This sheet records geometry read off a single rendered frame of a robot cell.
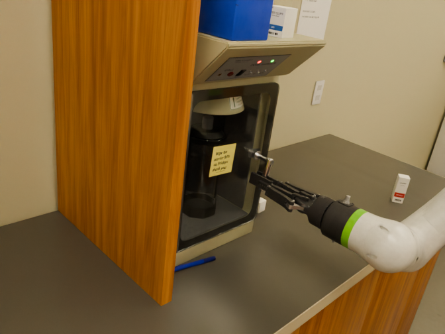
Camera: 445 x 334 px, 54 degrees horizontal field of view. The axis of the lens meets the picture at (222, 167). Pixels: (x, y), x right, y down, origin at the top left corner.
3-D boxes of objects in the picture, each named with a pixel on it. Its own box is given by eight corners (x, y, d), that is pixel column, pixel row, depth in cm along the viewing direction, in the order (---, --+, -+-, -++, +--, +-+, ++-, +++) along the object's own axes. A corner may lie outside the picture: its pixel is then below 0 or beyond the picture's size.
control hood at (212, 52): (180, 81, 88) (185, 30, 84) (280, 72, 110) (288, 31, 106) (220, 97, 81) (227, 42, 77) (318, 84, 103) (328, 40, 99)
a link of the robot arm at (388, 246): (419, 232, 84) (393, 283, 85) (433, 236, 93) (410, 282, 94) (354, 202, 92) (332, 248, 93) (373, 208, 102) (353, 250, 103)
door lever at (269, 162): (252, 183, 117) (246, 184, 116) (261, 150, 115) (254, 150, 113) (267, 191, 114) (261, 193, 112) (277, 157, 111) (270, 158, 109)
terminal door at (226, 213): (169, 254, 106) (184, 91, 89) (253, 218, 126) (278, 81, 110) (171, 256, 105) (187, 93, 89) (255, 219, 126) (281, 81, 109)
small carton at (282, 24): (261, 34, 94) (265, 4, 92) (273, 33, 98) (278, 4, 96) (281, 38, 92) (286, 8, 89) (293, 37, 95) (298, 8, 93)
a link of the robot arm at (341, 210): (334, 253, 95) (354, 244, 102) (351, 205, 92) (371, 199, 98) (312, 240, 99) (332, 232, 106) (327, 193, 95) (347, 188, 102)
